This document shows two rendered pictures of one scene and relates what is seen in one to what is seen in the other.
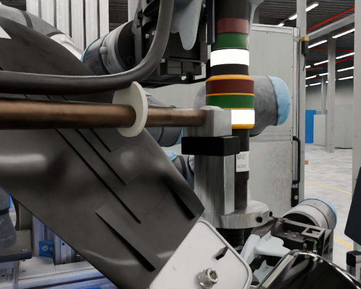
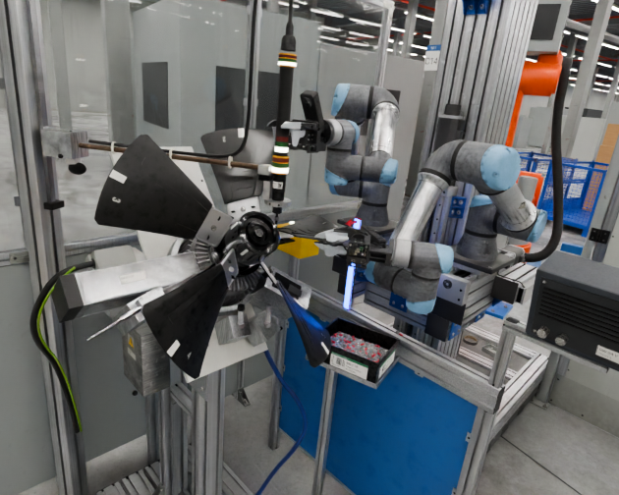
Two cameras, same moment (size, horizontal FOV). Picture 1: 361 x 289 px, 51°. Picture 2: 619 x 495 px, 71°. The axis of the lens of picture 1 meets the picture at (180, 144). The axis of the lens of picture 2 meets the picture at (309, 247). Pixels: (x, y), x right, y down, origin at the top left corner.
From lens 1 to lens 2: 1.12 m
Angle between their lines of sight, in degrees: 66
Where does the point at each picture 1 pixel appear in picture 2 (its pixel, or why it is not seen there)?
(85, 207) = (226, 182)
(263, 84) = (477, 152)
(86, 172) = (232, 175)
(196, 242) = (250, 201)
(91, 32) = (479, 82)
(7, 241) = (374, 222)
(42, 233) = not seen: hidden behind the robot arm
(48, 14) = (450, 68)
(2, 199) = (378, 197)
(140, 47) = not seen: hidden behind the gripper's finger
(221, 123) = (261, 170)
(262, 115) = (471, 178)
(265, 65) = not seen: outside the picture
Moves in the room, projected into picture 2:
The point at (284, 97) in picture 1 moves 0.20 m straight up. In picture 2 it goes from (489, 166) to (507, 84)
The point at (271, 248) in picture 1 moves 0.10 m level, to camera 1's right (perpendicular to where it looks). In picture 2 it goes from (330, 236) to (347, 248)
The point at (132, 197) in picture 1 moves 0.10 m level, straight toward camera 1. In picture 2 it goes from (238, 184) to (201, 185)
